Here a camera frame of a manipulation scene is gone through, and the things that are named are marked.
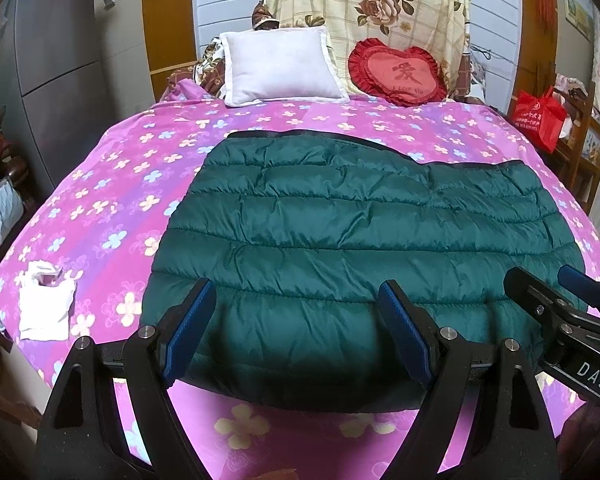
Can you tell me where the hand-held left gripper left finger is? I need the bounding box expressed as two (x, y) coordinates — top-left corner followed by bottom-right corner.
(35, 278), (218, 480)

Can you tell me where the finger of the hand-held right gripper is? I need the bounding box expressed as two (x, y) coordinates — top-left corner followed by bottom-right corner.
(556, 264), (600, 321)
(503, 266), (588, 333)

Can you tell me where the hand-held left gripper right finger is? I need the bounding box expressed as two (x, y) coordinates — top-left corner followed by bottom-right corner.
(378, 280), (561, 480)

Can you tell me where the dark green down jacket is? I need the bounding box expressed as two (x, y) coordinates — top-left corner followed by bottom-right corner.
(141, 130), (588, 413)

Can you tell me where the wooden shelf rack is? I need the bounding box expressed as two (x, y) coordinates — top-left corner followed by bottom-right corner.
(550, 75), (600, 211)

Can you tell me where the crumpled white plastic bag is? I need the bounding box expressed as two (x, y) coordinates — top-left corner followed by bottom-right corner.
(17, 259), (77, 342)

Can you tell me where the pink floral bed sheet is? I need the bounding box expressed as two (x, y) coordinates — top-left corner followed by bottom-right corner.
(0, 80), (600, 480)

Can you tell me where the red shopping bag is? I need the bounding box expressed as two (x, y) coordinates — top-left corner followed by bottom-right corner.
(511, 86), (570, 155)

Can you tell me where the tied white plastic bag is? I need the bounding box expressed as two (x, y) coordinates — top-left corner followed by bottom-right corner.
(0, 169), (26, 247)

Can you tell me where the red heart-shaped ruffled cushion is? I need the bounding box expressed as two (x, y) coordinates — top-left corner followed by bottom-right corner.
(348, 38), (448, 107)

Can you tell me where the brown floral quilt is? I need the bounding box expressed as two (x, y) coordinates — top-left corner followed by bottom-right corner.
(167, 0), (488, 106)

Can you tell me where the white pillow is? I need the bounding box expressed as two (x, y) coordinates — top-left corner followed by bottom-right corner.
(219, 25), (350, 107)

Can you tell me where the grey refrigerator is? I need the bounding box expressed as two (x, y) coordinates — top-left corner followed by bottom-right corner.
(0, 0), (148, 201)

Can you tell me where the yellow checked rose quilt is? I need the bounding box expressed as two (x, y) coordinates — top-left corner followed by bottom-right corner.
(262, 0), (473, 98)

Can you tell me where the dark cable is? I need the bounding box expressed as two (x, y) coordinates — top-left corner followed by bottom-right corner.
(470, 42), (501, 63)

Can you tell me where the framed wall picture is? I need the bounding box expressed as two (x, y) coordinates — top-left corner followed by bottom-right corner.
(564, 0), (596, 41)

